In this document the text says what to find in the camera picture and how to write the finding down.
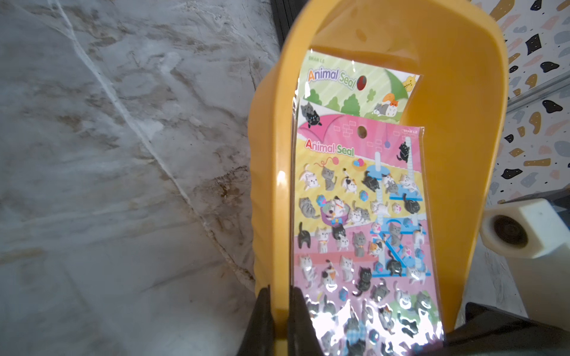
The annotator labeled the green animal sticker sheet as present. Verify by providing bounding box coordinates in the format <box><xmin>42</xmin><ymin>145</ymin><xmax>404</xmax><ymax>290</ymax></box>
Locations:
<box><xmin>294</xmin><ymin>49</ymin><xmax>420</xmax><ymax>123</ymax></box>

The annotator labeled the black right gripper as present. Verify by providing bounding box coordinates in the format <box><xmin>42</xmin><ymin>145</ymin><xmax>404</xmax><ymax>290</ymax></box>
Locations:
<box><xmin>442</xmin><ymin>303</ymin><xmax>569</xmax><ymax>355</ymax></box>

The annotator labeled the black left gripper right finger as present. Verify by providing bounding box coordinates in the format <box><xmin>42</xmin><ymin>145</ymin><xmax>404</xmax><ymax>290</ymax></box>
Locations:
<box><xmin>288</xmin><ymin>286</ymin><xmax>324</xmax><ymax>356</ymax></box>

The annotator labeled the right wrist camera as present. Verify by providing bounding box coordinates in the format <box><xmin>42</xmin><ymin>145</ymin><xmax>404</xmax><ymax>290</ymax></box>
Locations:
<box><xmin>479</xmin><ymin>197</ymin><xmax>570</xmax><ymax>332</ymax></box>

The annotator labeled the pink cat sticker sheet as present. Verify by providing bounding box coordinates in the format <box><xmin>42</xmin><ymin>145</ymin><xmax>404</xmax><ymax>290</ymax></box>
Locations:
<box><xmin>291</xmin><ymin>114</ymin><xmax>444</xmax><ymax>355</ymax></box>

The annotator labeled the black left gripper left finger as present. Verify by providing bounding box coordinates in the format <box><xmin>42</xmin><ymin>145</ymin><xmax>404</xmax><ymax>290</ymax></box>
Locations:
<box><xmin>237</xmin><ymin>286</ymin><xmax>275</xmax><ymax>356</ymax></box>

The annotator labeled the yellow storage tray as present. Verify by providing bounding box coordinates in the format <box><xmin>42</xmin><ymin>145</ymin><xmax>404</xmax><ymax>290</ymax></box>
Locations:
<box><xmin>239</xmin><ymin>1</ymin><xmax>509</xmax><ymax>355</ymax></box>

